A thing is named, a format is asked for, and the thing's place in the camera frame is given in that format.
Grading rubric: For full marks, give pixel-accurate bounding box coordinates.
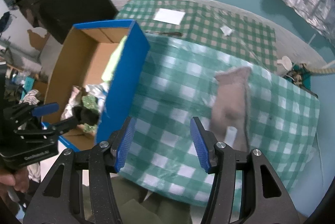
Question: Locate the black sock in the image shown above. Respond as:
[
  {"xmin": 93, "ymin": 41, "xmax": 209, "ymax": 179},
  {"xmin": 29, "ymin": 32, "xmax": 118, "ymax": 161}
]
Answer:
[{"xmin": 72, "ymin": 106, "xmax": 99, "ymax": 126}]

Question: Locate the green glitter cloth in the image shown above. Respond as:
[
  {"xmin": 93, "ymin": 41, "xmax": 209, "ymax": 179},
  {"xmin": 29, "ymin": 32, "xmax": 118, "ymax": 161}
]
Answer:
[{"xmin": 82, "ymin": 94, "xmax": 100, "ymax": 136}]

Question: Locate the grey plush mitten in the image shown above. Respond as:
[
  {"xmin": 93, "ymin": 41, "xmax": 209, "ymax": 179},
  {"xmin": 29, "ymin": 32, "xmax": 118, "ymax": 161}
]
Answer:
[{"xmin": 210, "ymin": 67, "xmax": 251, "ymax": 152}]

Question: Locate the lime green cloth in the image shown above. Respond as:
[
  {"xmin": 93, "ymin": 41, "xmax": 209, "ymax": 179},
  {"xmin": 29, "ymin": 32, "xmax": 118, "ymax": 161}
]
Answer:
[{"xmin": 101, "ymin": 40, "xmax": 125, "ymax": 82}]

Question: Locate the person left hand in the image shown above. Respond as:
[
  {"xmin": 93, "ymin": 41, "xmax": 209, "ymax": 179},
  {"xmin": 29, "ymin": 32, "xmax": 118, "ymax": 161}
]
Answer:
[{"xmin": 0, "ymin": 167, "xmax": 29, "ymax": 194}]

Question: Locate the crumpled silver paper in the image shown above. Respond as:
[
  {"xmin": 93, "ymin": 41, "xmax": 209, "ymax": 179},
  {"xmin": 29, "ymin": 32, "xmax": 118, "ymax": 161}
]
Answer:
[{"xmin": 61, "ymin": 82, "xmax": 109, "ymax": 120}]

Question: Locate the blue cardboard box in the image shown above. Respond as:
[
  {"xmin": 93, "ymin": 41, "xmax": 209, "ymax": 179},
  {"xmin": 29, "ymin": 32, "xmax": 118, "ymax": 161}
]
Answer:
[{"xmin": 43, "ymin": 19, "xmax": 150, "ymax": 151}]

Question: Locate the green checked tablecloth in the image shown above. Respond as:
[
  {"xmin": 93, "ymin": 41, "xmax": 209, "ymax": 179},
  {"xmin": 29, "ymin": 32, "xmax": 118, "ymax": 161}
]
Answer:
[{"xmin": 120, "ymin": 34, "xmax": 320, "ymax": 206}]

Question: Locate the dark knife on mat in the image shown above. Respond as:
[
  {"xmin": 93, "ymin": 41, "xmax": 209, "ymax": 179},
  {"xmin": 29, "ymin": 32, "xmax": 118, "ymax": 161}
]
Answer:
[{"xmin": 146, "ymin": 31, "xmax": 183, "ymax": 38}]

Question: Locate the crumpled white tissue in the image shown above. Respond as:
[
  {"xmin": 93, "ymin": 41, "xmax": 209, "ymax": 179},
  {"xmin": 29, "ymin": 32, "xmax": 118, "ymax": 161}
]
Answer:
[{"xmin": 220, "ymin": 25, "xmax": 234, "ymax": 37}]

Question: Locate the green beige checked mat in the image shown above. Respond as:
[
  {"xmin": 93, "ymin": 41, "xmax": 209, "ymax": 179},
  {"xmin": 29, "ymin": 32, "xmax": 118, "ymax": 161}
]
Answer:
[{"xmin": 116, "ymin": 0, "xmax": 277, "ymax": 73}]

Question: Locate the white paper sheet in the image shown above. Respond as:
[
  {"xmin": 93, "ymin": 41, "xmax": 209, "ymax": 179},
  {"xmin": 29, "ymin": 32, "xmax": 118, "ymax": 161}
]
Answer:
[{"xmin": 153, "ymin": 8, "xmax": 186, "ymax": 25}]

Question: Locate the beige woven hose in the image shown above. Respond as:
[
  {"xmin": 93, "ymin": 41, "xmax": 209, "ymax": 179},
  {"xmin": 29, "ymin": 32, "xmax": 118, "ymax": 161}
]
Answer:
[{"xmin": 308, "ymin": 67, "xmax": 335, "ymax": 76}]

